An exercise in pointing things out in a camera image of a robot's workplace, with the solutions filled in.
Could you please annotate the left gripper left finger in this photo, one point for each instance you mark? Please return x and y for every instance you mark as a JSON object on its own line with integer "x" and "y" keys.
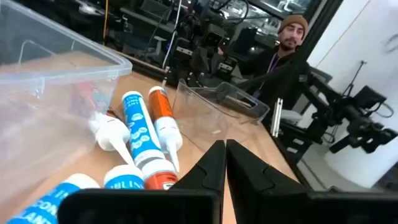
{"x": 140, "y": 208}

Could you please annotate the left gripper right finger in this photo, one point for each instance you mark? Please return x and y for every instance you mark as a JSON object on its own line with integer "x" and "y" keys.
{"x": 295, "y": 208}

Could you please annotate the blue white silicone tube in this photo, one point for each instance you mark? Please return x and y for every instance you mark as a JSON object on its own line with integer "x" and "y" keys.
{"x": 140, "y": 127}
{"x": 46, "y": 202}
{"x": 124, "y": 182}

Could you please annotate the orange brown caulk tube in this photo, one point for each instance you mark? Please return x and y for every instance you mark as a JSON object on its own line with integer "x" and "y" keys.
{"x": 112, "y": 133}
{"x": 160, "y": 180}

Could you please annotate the bright orange sealant tube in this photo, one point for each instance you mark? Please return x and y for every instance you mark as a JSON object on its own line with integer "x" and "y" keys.
{"x": 161, "y": 109}

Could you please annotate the small clear plastic bin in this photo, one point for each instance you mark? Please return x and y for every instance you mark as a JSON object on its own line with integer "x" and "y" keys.
{"x": 202, "y": 118}

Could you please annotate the large clear plastic bin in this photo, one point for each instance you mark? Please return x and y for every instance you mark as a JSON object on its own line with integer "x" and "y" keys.
{"x": 46, "y": 77}

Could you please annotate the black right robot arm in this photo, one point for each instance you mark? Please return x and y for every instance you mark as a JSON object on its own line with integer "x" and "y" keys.
{"x": 202, "y": 59}

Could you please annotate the black background robot arm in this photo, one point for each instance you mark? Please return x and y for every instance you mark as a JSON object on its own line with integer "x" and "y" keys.
{"x": 357, "y": 124}

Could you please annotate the thin black stand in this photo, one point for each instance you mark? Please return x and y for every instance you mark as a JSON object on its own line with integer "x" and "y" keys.
{"x": 354, "y": 77}

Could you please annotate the person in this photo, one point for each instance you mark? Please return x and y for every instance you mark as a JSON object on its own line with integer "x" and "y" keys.
{"x": 290, "y": 34}

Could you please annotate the silver aluminium bracket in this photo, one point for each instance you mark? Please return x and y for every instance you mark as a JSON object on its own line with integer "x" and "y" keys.
{"x": 276, "y": 116}

